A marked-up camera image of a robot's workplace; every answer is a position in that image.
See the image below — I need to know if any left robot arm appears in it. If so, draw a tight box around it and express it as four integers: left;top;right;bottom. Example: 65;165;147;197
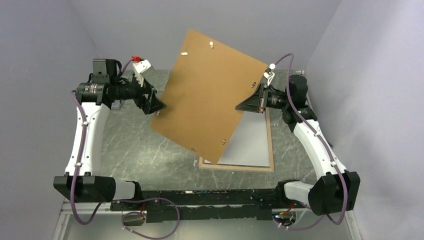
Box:
53;56;166;210

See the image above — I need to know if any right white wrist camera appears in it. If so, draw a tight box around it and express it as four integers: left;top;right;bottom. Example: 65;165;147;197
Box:
263;63;276;86

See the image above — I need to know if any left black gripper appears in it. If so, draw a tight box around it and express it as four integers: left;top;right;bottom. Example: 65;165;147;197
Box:
111;72;167;114

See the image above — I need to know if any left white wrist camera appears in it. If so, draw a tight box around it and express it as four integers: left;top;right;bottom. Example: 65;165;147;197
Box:
132;56;155;87

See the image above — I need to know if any brown backing board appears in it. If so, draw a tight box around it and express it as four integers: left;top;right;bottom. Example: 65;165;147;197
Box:
150;29;267;164

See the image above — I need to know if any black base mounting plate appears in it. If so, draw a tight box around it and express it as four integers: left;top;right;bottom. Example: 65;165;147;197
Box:
110;188;302;223

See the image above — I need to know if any printed photo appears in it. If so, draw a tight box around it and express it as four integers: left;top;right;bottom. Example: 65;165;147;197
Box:
203;112;272;168

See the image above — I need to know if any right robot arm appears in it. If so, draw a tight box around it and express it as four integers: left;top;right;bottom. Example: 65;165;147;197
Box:
235;74;361;216

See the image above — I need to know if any aluminium rail frame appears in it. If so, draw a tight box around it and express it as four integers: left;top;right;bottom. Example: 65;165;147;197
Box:
52;187;363;240

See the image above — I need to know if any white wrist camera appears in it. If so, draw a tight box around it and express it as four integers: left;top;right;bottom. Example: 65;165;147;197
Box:
263;63;276;86
132;56;155;87

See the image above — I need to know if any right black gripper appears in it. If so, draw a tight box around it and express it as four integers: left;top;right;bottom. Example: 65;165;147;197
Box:
235;83;291;113

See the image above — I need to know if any wooden picture frame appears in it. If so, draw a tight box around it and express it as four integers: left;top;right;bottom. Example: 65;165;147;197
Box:
198;109;275;173

